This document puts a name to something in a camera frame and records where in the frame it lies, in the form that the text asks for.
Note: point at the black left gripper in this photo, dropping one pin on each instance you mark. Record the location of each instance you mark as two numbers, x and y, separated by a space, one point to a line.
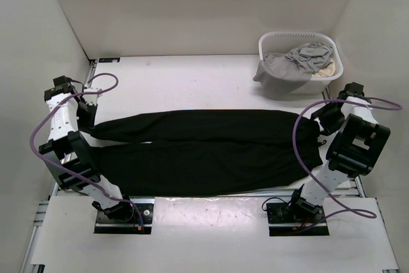
90 123

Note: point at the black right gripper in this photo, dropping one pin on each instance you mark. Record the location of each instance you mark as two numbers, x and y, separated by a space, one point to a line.
329 128

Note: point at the black trousers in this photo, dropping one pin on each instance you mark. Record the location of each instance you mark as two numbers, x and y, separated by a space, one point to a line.
206 152

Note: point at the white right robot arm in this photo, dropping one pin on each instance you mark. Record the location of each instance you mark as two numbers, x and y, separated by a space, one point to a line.
358 142

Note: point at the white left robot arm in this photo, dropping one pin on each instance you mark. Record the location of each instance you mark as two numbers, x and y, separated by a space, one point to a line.
70 158

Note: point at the beige garment in basket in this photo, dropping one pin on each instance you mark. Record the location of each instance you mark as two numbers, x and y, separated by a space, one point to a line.
327 71

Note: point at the dark label sticker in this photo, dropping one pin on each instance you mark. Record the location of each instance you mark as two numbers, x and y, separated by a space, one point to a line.
108 60

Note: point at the grey garment in basket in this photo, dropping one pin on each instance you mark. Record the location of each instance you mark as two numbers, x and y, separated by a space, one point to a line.
281 74

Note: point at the white laundry basket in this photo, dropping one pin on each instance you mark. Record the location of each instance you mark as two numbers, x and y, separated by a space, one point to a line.
283 42

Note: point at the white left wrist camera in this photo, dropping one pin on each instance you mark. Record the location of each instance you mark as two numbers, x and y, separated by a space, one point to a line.
91 96

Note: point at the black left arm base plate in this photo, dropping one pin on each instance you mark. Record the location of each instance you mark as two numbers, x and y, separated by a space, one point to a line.
127 221

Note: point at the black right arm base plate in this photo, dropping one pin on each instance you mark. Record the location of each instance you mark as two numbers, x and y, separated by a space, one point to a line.
294 222

